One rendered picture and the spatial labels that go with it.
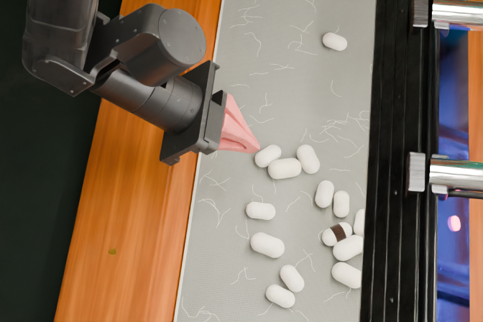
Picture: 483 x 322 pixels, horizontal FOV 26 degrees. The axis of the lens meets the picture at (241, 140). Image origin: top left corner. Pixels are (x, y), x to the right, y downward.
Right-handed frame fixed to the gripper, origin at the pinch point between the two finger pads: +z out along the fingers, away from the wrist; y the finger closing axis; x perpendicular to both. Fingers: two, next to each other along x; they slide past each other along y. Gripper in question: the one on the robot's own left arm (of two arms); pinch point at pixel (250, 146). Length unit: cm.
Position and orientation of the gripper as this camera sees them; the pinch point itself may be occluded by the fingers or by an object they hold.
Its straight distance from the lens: 112.4
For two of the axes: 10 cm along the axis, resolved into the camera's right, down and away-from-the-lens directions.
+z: 7.5, 4.1, 5.2
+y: 1.1, -8.5, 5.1
